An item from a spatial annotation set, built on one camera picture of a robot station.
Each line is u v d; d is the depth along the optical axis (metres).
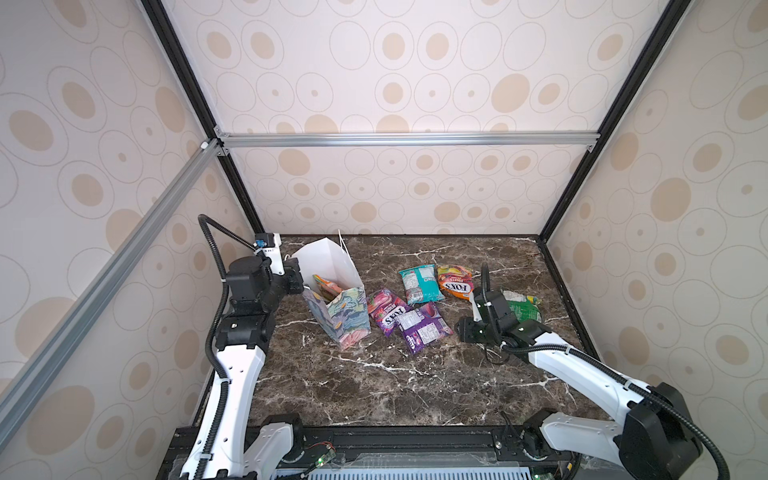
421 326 0.92
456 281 1.00
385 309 0.96
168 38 0.70
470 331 0.74
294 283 0.63
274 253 0.62
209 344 0.49
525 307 0.95
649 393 0.43
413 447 0.75
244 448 0.43
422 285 1.03
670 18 0.69
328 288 0.89
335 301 0.72
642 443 0.40
